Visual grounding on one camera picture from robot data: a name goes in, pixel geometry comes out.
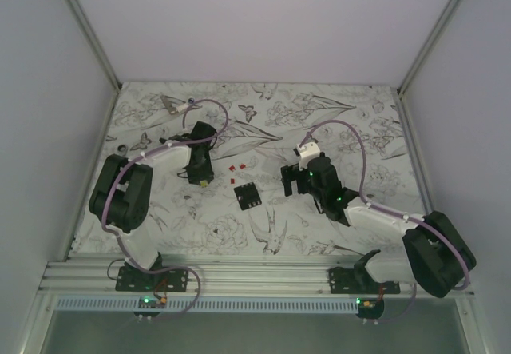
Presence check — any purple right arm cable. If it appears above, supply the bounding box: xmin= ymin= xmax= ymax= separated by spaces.
xmin=305 ymin=119 xmax=472 ymax=324

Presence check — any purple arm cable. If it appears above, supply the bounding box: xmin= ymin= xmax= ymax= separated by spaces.
xmin=305 ymin=119 xmax=472 ymax=324
xmin=101 ymin=98 xmax=231 ymax=323

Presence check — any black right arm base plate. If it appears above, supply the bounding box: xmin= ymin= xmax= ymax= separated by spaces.
xmin=327 ymin=267 xmax=401 ymax=295

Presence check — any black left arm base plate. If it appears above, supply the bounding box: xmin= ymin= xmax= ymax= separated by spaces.
xmin=115 ymin=263 xmax=188 ymax=292

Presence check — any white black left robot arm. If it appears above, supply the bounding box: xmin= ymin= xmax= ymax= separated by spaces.
xmin=89 ymin=121 xmax=217 ymax=292

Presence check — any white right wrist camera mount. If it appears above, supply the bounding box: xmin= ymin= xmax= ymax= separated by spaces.
xmin=295 ymin=142 xmax=321 ymax=170

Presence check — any black fuse box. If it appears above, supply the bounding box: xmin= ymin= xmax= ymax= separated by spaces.
xmin=234 ymin=182 xmax=262 ymax=211

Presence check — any aluminium frame rail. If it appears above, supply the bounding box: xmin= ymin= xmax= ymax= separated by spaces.
xmin=38 ymin=253 xmax=358 ymax=297

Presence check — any right controller board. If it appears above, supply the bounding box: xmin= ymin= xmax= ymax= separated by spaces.
xmin=356 ymin=298 xmax=385 ymax=320

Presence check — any small metal bracket tool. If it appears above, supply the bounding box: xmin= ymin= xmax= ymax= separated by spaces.
xmin=160 ymin=95 xmax=178 ymax=115

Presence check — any left controller board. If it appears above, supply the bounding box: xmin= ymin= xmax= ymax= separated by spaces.
xmin=133 ymin=296 xmax=166 ymax=320

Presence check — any grey slotted cable duct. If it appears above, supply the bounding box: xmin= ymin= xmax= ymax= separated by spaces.
xmin=55 ymin=296 xmax=358 ymax=315

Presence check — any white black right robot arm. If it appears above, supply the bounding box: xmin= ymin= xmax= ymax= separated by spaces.
xmin=280 ymin=154 xmax=477 ymax=298

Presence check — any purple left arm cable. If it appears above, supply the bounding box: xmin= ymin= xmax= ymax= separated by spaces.
xmin=101 ymin=98 xmax=231 ymax=323

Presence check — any controller board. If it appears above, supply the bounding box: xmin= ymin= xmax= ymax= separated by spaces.
xmin=133 ymin=296 xmax=166 ymax=320
xmin=356 ymin=298 xmax=385 ymax=320

